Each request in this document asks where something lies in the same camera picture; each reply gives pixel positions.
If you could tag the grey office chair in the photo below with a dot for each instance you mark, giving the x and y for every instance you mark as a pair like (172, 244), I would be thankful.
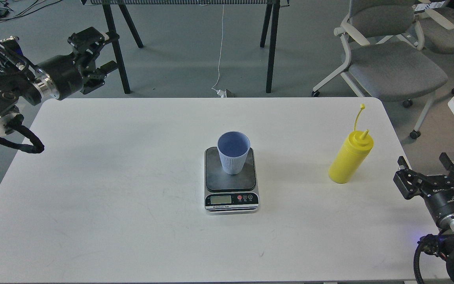
(437, 21)
(382, 42)

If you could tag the yellow squeeze bottle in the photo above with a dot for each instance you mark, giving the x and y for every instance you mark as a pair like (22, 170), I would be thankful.
(354, 150)

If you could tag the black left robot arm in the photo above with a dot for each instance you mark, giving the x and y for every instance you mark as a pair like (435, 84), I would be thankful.
(19, 80)

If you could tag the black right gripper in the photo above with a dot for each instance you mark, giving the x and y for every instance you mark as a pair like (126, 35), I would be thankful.
(438, 193)

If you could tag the blue plastic cup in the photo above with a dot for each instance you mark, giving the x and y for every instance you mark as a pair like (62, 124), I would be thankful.
(233, 148)

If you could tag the silver digital kitchen scale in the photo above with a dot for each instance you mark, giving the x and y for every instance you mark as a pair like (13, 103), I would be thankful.
(229, 194)

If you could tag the black metal table frame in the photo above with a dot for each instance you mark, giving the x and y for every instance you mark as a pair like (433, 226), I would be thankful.
(271, 18)

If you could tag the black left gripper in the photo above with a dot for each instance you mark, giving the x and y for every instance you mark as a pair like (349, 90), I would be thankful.
(65, 75)

